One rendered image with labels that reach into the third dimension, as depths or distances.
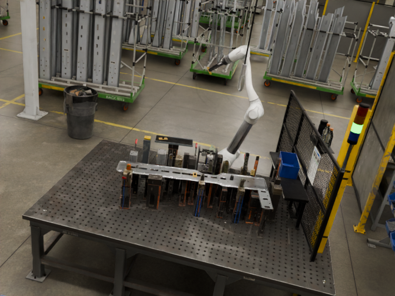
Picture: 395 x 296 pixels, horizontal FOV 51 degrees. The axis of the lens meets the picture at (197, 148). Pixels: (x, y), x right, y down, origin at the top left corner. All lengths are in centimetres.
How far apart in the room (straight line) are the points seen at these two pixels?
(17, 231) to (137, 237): 164
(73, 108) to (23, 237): 236
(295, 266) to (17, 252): 261
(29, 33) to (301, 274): 519
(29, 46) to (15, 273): 376
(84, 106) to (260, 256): 372
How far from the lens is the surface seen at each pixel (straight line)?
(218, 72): 985
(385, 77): 601
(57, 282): 411
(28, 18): 682
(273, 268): 344
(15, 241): 459
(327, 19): 1051
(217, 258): 338
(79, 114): 632
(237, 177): 388
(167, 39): 1119
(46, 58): 800
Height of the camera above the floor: 288
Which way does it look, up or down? 26 degrees down
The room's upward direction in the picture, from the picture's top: 9 degrees clockwise
